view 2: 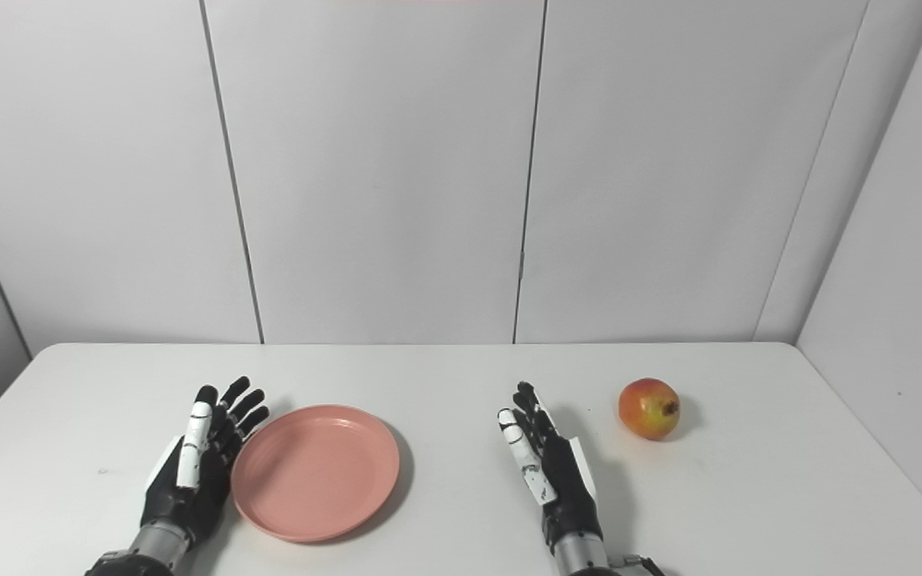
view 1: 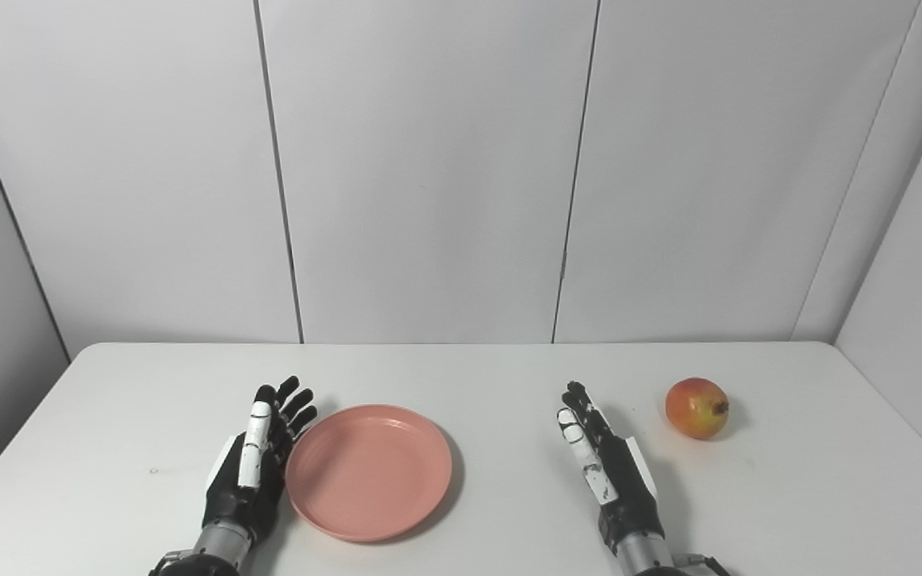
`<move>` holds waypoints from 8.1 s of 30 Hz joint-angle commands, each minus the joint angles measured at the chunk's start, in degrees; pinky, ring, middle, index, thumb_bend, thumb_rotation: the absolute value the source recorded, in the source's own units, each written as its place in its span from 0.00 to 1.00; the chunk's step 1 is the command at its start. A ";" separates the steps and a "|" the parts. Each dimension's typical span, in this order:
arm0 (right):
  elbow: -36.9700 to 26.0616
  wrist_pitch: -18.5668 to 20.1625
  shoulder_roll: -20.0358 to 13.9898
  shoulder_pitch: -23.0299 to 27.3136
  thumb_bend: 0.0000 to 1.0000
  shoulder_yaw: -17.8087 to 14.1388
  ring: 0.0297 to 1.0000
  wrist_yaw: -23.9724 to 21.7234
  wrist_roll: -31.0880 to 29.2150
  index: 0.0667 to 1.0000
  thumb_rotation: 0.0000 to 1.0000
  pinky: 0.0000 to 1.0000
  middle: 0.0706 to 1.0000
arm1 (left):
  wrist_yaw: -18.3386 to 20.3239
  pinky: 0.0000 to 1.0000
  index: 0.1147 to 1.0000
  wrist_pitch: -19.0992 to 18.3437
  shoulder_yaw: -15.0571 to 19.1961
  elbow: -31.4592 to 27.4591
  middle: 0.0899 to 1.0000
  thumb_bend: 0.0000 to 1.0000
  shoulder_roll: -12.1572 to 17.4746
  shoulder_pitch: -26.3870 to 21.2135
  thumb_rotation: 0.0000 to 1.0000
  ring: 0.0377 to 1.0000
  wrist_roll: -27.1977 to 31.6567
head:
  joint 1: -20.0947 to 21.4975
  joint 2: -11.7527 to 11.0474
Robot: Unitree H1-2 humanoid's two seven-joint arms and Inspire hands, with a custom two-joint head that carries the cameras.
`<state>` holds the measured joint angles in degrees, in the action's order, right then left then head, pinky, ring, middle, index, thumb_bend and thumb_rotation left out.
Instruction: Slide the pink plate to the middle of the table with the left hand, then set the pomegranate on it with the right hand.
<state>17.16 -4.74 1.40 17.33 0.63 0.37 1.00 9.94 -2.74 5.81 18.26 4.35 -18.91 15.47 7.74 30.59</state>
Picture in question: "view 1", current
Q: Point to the red yellow pomegranate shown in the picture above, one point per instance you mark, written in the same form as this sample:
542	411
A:
696	408

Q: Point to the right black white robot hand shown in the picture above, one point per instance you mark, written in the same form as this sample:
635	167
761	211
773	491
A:
609	472

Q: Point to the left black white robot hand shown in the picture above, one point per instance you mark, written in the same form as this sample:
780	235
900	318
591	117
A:
257	464

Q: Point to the pink round plate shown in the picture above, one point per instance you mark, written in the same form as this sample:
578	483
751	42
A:
369	472

